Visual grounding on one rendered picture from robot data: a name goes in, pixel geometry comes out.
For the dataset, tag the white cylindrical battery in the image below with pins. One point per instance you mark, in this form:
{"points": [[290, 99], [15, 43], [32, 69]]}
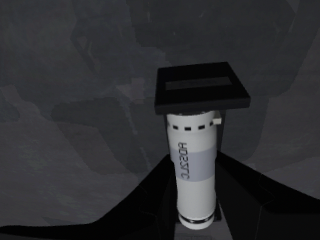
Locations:
{"points": [[192, 140]]}

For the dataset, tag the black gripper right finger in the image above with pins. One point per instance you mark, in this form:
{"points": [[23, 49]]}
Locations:
{"points": [[258, 208]]}

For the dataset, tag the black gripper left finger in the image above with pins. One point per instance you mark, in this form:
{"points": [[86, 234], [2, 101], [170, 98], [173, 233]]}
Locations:
{"points": [[147, 213]]}

